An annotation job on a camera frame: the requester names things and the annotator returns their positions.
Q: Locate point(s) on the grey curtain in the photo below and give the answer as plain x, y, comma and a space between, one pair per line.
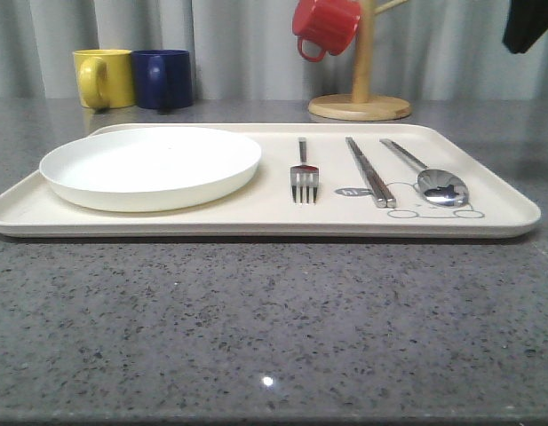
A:
431, 50

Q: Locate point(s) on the white round plate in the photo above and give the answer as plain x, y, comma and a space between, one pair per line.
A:
151, 169

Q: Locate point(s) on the yellow mug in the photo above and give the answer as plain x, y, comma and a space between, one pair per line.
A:
104, 78

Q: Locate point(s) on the red mug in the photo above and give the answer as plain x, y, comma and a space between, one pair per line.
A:
325, 26

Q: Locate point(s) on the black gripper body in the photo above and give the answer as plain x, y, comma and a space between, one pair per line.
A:
527, 21

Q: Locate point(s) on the dark blue mug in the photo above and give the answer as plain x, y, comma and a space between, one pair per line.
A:
162, 79

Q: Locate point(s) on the wooden mug tree stand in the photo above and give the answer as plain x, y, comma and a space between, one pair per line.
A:
362, 105

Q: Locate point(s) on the cream rabbit serving tray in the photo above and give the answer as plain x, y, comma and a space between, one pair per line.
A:
365, 189

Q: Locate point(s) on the silver metal fork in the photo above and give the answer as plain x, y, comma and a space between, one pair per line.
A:
304, 178

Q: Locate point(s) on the silver metal spoon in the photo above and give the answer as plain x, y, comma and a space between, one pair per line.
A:
436, 186

